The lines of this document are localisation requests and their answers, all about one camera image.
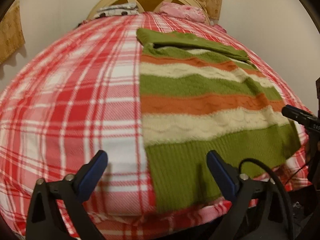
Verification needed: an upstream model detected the red plaid bed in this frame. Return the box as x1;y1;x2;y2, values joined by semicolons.
0;11;315;240

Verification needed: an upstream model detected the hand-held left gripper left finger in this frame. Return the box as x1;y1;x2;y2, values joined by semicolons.
25;150;108;240

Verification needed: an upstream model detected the white pillow with dark print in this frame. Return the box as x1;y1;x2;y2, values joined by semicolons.
96;6;139;18

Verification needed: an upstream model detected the thick black cable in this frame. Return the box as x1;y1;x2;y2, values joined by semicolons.
238;158;294;240

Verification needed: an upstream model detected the grey floral pillow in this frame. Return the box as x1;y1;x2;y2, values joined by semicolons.
116;2;138;10

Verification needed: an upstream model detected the cream wooden headboard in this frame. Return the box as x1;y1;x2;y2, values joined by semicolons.
88;0;212;25

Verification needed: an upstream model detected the green orange cream striped sweater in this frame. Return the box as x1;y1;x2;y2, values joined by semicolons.
136;27;302;213

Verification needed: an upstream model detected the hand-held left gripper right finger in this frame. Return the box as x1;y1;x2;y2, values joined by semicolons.
206;150;293;240

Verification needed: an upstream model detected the thin black cable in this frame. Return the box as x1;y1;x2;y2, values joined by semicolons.
285;162;312;188

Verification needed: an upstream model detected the pink floral pillow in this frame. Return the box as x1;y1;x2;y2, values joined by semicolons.
160;2;206;22

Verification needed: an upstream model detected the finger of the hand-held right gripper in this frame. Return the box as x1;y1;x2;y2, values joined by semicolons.
282;105;316;128

